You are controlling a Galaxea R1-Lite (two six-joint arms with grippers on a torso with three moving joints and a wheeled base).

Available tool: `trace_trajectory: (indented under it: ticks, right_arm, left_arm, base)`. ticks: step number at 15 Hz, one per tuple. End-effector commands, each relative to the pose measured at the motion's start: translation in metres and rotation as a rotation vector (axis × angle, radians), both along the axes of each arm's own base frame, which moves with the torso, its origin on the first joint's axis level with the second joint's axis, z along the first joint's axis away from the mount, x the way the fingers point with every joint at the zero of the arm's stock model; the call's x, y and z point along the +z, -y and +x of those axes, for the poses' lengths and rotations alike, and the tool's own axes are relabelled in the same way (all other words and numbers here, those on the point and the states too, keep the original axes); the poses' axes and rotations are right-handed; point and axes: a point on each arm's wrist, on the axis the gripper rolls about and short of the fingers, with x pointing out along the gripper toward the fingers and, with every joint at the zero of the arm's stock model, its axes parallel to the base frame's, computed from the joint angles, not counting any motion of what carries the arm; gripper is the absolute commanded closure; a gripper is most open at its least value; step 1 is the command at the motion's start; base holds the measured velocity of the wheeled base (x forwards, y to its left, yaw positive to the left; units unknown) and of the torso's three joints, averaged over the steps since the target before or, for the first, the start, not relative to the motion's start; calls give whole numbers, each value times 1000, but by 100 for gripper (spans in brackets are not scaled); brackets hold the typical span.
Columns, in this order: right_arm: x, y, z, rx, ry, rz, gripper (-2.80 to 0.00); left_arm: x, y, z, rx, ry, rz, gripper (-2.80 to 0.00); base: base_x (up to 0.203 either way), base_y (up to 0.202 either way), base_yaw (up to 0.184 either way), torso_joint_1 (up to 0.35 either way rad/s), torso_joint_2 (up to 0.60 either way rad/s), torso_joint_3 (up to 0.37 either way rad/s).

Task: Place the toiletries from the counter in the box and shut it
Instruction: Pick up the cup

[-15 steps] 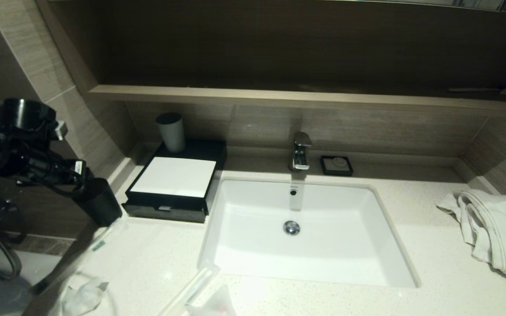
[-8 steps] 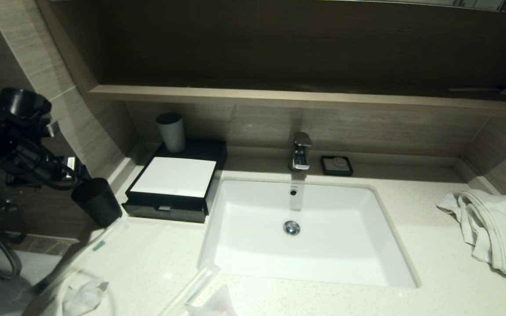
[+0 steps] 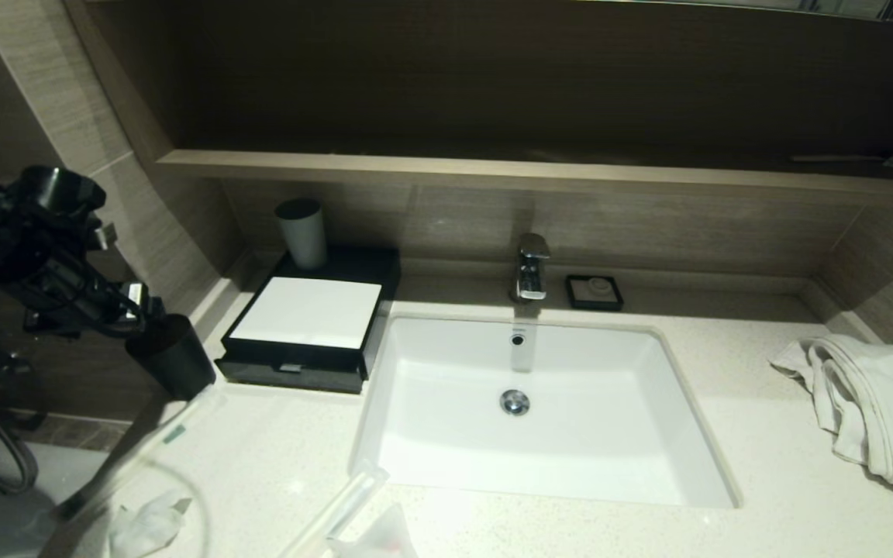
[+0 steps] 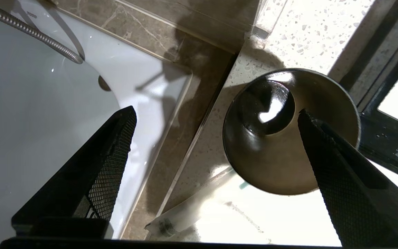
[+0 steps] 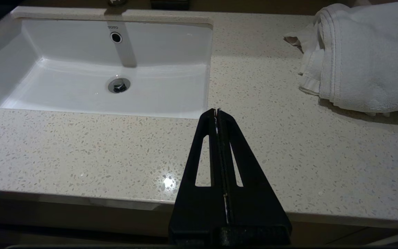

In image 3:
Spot black cup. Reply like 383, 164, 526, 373
126, 313, 217, 401

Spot black box with white lid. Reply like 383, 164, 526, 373
215, 246, 403, 395

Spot toothbrush in long clear package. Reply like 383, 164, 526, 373
57, 387, 227, 522

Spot grey cup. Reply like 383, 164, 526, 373
275, 198, 329, 271

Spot crumpled white wrapper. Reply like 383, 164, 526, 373
109, 489, 194, 558

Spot clear plastic tube package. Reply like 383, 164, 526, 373
279, 456, 390, 558

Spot white sachet with red print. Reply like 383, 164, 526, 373
327, 501, 421, 558

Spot chrome faucet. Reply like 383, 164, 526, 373
509, 232, 551, 304

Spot black square soap dish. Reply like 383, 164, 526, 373
564, 274, 625, 313

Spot white rectangular sink basin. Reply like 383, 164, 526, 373
348, 313, 743, 511

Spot white crumpled towel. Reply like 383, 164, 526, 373
767, 333, 893, 496

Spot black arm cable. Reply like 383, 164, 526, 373
24, 256, 147, 339

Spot wooden wall shelf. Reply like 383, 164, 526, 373
156, 150, 893, 205

